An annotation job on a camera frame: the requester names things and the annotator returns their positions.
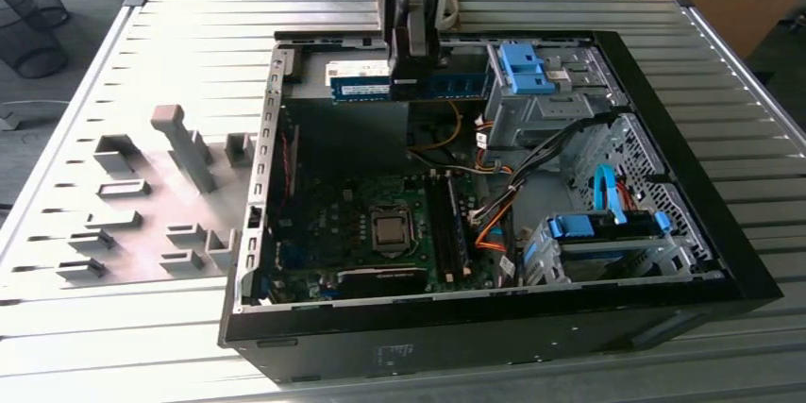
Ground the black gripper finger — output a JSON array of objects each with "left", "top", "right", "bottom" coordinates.
[
  {"left": 380, "top": 0, "right": 408, "bottom": 62},
  {"left": 390, "top": 0, "right": 444, "bottom": 103}
]

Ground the blue green RAM stick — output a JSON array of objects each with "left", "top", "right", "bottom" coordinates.
[{"left": 327, "top": 72, "right": 490, "bottom": 105}]

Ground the grey power supply unit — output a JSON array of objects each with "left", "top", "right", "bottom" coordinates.
[{"left": 283, "top": 49, "right": 414, "bottom": 176}]

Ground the blue drive bay latch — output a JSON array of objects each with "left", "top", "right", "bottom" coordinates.
[{"left": 495, "top": 42, "right": 559, "bottom": 96}]

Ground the metal drive cage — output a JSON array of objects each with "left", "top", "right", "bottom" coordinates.
[{"left": 482, "top": 42, "right": 631, "bottom": 152}]

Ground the silver CPU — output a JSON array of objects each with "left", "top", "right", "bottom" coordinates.
[{"left": 374, "top": 217, "right": 411, "bottom": 246}]

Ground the green motherboard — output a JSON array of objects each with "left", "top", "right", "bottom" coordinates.
[{"left": 267, "top": 171, "right": 499, "bottom": 303}]

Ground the metal socket cover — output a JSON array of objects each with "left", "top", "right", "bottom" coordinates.
[{"left": 368, "top": 207, "right": 420, "bottom": 258}]

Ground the hard disk in blue carrier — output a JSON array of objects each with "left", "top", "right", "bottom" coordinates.
[{"left": 546, "top": 210, "right": 670, "bottom": 242}]

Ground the black graphics card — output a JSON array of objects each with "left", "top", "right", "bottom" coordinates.
[{"left": 335, "top": 266, "right": 431, "bottom": 299}]

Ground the grey parts rack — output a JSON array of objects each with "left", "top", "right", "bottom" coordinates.
[{"left": 53, "top": 103, "right": 259, "bottom": 291}]

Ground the metal disk bay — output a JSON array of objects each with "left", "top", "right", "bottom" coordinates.
[{"left": 520, "top": 221, "right": 705, "bottom": 287}]

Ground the black PC case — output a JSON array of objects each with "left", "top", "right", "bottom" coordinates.
[{"left": 216, "top": 28, "right": 786, "bottom": 385}]

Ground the black mesh waste basket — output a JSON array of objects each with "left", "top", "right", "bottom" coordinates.
[{"left": 0, "top": 0, "right": 72, "bottom": 79}]

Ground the yellow black wire loop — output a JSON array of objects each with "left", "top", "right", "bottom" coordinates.
[{"left": 408, "top": 100, "right": 464, "bottom": 155}]

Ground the red orange power wire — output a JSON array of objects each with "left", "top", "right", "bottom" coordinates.
[{"left": 472, "top": 112, "right": 515, "bottom": 177}]

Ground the white black wire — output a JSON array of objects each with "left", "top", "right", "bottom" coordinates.
[{"left": 408, "top": 150, "right": 515, "bottom": 176}]

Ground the black cable bundle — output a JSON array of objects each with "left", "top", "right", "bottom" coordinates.
[{"left": 503, "top": 112, "right": 618, "bottom": 199}]

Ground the thin red wire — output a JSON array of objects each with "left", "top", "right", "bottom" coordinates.
[{"left": 280, "top": 127, "right": 298, "bottom": 196}]

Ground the orange red wire bundle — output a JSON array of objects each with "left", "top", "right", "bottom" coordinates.
[{"left": 471, "top": 194, "right": 518, "bottom": 253}]

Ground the blue data wire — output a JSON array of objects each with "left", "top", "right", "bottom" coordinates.
[{"left": 594, "top": 163, "right": 631, "bottom": 226}]

